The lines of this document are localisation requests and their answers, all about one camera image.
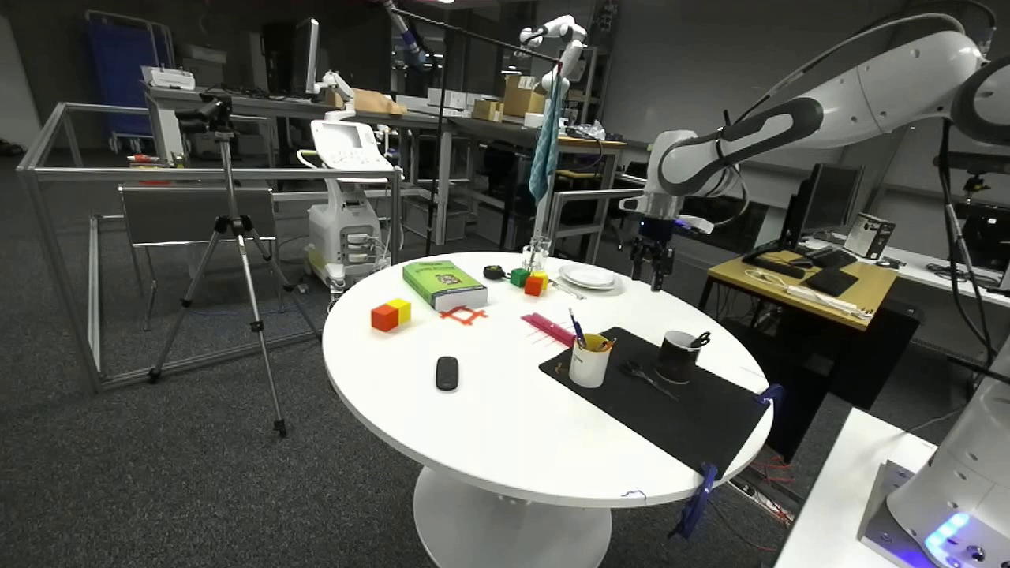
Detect metal frame table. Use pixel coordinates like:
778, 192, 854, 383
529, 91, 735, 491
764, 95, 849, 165
17, 97, 406, 388

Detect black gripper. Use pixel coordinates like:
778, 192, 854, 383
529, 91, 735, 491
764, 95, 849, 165
631, 213, 718, 290

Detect black cup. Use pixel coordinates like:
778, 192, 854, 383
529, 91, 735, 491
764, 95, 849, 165
660, 330, 701, 383

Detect wooden side desk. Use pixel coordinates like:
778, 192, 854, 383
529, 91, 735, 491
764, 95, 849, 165
699, 251, 917, 461

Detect green block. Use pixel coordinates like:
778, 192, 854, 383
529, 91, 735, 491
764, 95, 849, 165
508, 268, 529, 288

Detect white pen mug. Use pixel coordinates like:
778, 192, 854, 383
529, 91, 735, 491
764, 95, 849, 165
567, 335, 613, 388

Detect yellow cube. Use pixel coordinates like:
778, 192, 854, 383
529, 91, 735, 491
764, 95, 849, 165
389, 297, 410, 324

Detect white plates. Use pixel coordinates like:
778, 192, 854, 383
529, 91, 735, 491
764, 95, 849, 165
559, 266, 620, 292

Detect black mat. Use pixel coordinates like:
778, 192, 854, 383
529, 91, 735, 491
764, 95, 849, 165
540, 329, 769, 472

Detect orange block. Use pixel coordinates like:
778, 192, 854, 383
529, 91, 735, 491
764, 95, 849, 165
525, 272, 550, 297

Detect white medical machine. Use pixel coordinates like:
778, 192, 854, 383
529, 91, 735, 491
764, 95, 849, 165
297, 119, 391, 290

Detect red cube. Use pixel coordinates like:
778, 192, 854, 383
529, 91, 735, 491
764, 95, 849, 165
368, 303, 401, 330

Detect black computer mouse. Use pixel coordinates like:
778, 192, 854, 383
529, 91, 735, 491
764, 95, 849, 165
435, 356, 461, 391

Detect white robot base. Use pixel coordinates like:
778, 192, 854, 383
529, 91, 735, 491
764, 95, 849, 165
860, 377, 1010, 568

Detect round white table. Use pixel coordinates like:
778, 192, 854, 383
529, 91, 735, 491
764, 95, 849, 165
323, 266, 773, 568

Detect camera tripod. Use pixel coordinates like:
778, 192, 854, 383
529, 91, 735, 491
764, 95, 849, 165
144, 95, 323, 440

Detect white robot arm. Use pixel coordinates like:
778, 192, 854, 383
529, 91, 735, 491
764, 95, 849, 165
622, 13, 1010, 285

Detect green book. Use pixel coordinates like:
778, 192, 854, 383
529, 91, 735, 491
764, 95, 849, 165
401, 257, 488, 313

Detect orange plastic frame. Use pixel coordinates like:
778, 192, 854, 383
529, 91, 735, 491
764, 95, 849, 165
439, 307, 486, 324

